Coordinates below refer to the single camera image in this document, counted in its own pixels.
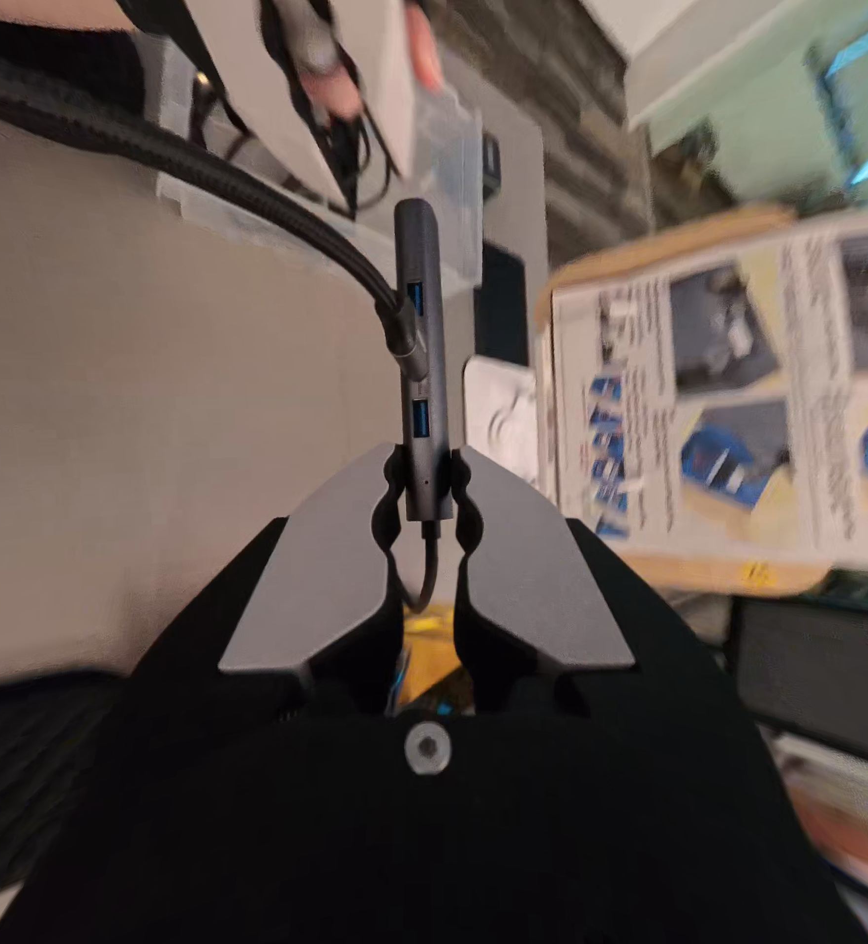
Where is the instruction sheet on stand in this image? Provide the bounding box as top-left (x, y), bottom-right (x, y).
top-left (548, 203), bottom-right (868, 600)

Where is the yellow plastic bin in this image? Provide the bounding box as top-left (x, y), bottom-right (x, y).
top-left (397, 605), bottom-right (473, 718)

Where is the clear plastic bin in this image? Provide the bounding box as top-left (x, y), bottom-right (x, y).
top-left (154, 37), bottom-right (488, 290)

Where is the black monitor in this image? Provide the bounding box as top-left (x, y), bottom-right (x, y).
top-left (735, 596), bottom-right (868, 734)

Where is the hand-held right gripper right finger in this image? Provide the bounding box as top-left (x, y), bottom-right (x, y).
top-left (453, 443), bottom-right (641, 677)

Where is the person's left hand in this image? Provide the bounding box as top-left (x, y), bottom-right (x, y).
top-left (402, 5), bottom-right (445, 94)

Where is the black usb cable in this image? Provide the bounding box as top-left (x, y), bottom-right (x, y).
top-left (0, 45), bottom-right (435, 387)

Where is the thin black cable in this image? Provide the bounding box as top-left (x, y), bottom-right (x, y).
top-left (409, 520), bottom-right (444, 618)

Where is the bundle of usb cables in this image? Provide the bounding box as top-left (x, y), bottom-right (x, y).
top-left (183, 67), bottom-right (405, 215)

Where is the slim grey usb hub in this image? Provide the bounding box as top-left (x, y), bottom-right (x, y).
top-left (391, 200), bottom-right (458, 522)

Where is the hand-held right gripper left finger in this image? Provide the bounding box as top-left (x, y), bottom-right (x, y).
top-left (217, 443), bottom-right (408, 679)

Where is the person's left forearm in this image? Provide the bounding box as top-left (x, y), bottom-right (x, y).
top-left (0, 0), bottom-right (128, 30)

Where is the white stand base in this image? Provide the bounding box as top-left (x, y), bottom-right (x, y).
top-left (464, 354), bottom-right (556, 495)

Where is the black flat desk pad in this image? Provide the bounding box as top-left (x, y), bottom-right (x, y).
top-left (477, 242), bottom-right (532, 370)

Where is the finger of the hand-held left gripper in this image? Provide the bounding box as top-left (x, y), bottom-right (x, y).
top-left (183, 0), bottom-right (354, 210)
top-left (331, 0), bottom-right (420, 188)

